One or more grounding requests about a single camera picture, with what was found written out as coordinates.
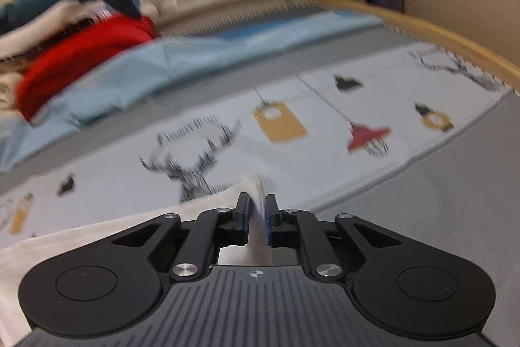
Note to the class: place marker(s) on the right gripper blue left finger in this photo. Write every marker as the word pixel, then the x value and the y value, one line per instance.
pixel 203 238

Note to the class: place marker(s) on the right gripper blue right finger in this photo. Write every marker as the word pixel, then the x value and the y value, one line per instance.
pixel 308 236

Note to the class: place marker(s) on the white t-shirt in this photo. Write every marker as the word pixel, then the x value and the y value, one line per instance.
pixel 18 259

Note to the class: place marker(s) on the patterned light blue bed runner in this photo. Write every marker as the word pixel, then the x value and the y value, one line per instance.
pixel 309 137

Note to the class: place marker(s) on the light blue sheet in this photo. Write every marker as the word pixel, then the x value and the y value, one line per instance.
pixel 124 80

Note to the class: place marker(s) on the red blanket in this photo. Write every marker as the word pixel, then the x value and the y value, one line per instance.
pixel 71 58

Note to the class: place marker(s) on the cream folded quilt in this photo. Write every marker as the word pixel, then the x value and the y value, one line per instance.
pixel 9 82

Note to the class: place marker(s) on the white folded blanket stack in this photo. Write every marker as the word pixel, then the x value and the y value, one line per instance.
pixel 57 18

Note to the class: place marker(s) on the wooden bed side rail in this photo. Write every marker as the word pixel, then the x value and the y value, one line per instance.
pixel 421 29

